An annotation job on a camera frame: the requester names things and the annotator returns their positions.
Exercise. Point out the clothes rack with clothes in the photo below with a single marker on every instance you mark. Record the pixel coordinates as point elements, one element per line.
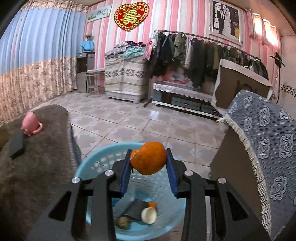
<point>186,59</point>

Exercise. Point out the low tv cabinet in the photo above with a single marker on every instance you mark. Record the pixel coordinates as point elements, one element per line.
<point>184,98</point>

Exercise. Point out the red gold heart decoration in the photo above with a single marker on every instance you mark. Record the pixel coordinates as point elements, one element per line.
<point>129,16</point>

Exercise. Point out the dried brown leaf trash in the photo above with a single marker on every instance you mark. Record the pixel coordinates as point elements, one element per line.
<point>123,222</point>

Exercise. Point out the framed wedding picture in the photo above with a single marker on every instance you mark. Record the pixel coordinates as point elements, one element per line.
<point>226,22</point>

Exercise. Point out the folding table leaning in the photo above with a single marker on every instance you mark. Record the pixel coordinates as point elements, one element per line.
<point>232,78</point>

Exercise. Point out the light blue laundry basket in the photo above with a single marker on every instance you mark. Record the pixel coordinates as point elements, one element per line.
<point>155,188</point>

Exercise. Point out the brown shaggy rug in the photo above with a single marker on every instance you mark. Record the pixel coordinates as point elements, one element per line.
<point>30,181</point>

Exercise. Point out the landscape wall picture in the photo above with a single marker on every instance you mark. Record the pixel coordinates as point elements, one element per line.
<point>99,13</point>

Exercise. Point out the pile of clothes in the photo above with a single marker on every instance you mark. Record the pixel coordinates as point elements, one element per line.
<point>126,50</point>

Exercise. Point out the blue covered water bottle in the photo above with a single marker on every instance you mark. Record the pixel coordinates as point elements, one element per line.
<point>88,44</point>

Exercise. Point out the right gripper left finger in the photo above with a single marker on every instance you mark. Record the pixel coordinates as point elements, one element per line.
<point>83,209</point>

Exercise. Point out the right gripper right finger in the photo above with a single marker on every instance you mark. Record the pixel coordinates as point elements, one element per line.
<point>214,200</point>

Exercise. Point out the orange peel piece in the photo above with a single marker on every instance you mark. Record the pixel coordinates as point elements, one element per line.
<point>149,158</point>

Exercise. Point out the cabinet with patterned cover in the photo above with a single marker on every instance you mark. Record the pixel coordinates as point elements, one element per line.
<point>126,79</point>

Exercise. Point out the blue patterned table cloth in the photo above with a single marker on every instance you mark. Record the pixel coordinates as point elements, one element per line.
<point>267,132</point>

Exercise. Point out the blue floral curtain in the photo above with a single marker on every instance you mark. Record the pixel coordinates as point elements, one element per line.
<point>38,54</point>

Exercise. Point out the white cup in basket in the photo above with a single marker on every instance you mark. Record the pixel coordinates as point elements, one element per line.
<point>149,215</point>

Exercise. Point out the small metal stool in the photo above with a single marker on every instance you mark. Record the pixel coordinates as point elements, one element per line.
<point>93,80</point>

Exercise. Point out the pink pig mug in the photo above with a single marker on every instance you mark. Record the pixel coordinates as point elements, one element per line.
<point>31,125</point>

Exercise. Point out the small orange peel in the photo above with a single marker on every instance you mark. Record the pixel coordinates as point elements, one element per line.
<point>152,204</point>

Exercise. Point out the black notebook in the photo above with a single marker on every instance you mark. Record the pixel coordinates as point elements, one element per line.
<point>17,145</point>

